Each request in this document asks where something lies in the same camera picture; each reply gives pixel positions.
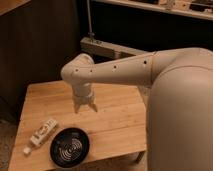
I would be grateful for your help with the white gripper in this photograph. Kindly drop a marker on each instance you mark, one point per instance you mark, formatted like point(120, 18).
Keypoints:
point(83, 94)

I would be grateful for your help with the white plastic bottle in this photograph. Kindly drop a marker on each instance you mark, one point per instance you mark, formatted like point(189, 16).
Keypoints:
point(40, 135)

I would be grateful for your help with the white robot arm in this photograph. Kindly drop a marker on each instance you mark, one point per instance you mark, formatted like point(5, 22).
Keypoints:
point(180, 105)

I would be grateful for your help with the black ceramic bowl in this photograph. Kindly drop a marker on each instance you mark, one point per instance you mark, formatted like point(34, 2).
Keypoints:
point(69, 147)

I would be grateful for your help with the grey metal beam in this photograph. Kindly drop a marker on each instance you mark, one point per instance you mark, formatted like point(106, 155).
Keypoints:
point(106, 49)

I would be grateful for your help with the metal pole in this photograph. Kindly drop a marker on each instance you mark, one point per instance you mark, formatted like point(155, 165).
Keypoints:
point(90, 33)

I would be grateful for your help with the wooden shelf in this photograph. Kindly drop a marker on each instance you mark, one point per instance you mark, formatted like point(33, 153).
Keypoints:
point(187, 8)

